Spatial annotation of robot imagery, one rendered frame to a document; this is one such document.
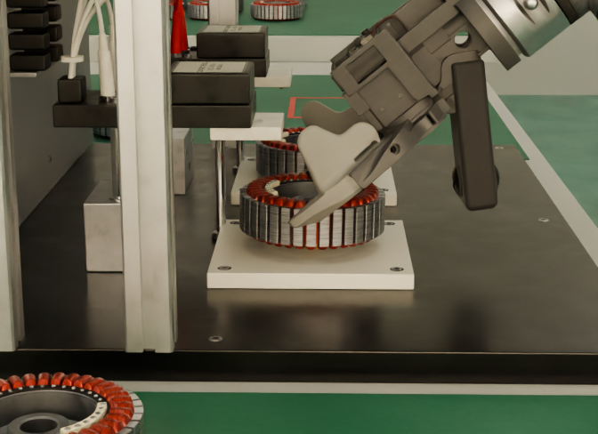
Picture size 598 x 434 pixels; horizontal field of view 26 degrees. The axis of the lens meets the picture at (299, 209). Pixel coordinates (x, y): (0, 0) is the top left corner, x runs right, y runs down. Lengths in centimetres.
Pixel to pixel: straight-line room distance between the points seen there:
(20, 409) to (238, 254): 29
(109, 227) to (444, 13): 29
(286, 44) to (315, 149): 164
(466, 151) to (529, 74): 547
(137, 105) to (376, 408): 23
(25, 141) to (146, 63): 38
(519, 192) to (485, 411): 47
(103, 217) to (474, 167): 28
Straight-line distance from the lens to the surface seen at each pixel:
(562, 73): 646
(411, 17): 97
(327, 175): 93
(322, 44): 256
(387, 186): 120
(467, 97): 97
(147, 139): 80
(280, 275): 94
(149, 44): 78
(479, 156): 97
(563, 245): 107
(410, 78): 95
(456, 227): 111
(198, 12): 282
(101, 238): 98
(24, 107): 115
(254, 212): 97
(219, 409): 79
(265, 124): 97
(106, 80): 97
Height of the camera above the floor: 106
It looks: 15 degrees down
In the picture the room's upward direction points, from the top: straight up
